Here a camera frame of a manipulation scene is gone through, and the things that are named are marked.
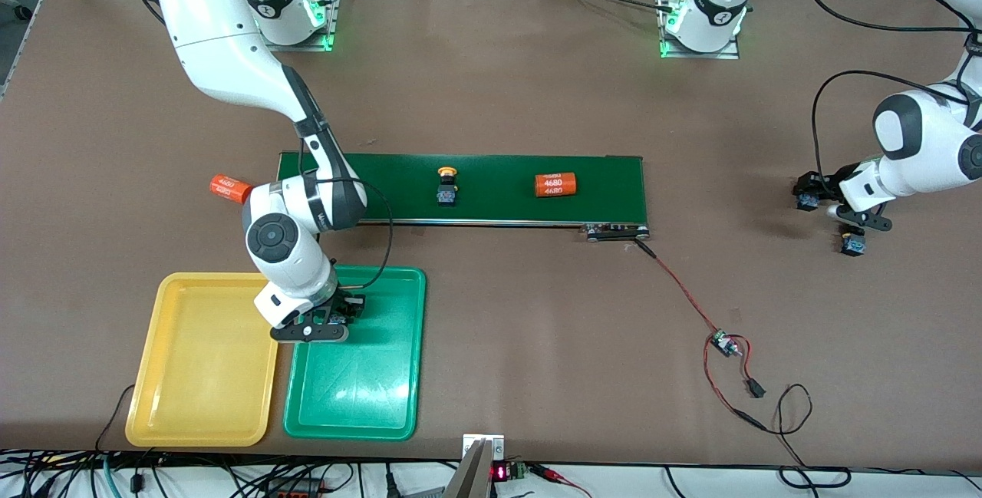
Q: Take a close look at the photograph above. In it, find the red clip lead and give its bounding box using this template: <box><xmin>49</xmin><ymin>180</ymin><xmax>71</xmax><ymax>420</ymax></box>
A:
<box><xmin>535</xmin><ymin>464</ymin><xmax>593</xmax><ymax>498</ymax></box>

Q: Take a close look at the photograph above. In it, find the yellow plastic tray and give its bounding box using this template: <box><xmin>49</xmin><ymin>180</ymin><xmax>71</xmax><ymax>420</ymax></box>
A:
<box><xmin>125</xmin><ymin>272</ymin><xmax>287</xmax><ymax>449</ymax></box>

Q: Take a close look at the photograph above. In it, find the black looped wire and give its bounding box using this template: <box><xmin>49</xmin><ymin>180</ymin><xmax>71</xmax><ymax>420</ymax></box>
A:
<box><xmin>736</xmin><ymin>383</ymin><xmax>852</xmax><ymax>490</ymax></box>

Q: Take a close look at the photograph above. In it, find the thin black table cable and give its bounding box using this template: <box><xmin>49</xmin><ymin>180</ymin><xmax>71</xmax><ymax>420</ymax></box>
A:
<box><xmin>94</xmin><ymin>383</ymin><xmax>137</xmax><ymax>454</ymax></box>

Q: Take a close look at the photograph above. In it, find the orange 4680 battery cylinder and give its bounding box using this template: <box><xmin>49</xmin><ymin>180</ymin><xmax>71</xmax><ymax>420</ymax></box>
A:
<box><xmin>209</xmin><ymin>174</ymin><xmax>254</xmax><ymax>205</ymax></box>
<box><xmin>534</xmin><ymin>171</ymin><xmax>578</xmax><ymax>200</ymax></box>

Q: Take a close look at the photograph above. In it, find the green plastic tray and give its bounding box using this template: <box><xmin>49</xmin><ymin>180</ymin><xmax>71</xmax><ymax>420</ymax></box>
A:
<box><xmin>283</xmin><ymin>264</ymin><xmax>427</xmax><ymax>442</ymax></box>

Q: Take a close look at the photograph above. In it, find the grey metal camera mount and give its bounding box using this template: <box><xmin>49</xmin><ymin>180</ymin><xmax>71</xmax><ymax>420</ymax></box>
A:
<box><xmin>443</xmin><ymin>434</ymin><xmax>507</xmax><ymax>498</ymax></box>

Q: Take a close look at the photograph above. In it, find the green conveyor belt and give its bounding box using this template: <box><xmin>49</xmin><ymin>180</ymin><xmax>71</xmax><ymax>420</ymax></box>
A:
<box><xmin>269</xmin><ymin>150</ymin><xmax>651</xmax><ymax>244</ymax></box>

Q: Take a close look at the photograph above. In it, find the orange power strip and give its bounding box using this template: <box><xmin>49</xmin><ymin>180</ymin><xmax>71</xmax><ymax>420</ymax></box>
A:
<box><xmin>265</xmin><ymin>479</ymin><xmax>327</xmax><ymax>498</ymax></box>

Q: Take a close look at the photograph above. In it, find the red black conveyor wire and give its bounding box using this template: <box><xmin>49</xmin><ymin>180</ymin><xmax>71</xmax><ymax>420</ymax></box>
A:
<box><xmin>635</xmin><ymin>239</ymin><xmax>768</xmax><ymax>431</ymax></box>

